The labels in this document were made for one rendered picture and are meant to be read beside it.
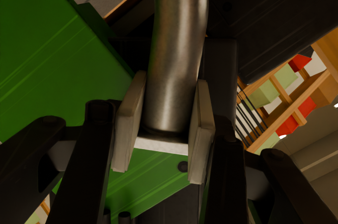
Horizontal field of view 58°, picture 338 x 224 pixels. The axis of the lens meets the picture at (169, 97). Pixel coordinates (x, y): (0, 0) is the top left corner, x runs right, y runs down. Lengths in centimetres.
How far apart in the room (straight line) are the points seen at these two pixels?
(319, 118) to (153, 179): 945
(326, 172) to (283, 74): 443
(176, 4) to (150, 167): 13
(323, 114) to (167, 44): 950
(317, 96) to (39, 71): 411
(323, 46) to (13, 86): 87
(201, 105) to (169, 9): 5
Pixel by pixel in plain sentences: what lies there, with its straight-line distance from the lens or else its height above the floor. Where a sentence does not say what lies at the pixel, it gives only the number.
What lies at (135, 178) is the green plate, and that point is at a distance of 25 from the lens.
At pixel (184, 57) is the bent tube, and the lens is 17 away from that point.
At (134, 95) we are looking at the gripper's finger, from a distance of 15.
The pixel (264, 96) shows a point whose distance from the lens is 350.
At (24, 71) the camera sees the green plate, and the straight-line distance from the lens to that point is 23.
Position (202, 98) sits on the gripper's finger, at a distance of 16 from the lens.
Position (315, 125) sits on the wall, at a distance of 969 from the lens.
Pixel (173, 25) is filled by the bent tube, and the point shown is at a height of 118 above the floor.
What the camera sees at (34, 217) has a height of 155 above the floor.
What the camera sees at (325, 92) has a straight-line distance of 426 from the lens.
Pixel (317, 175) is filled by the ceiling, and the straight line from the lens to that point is 790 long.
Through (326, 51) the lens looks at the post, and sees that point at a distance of 99.
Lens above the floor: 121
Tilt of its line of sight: 1 degrees down
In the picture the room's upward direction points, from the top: 145 degrees clockwise
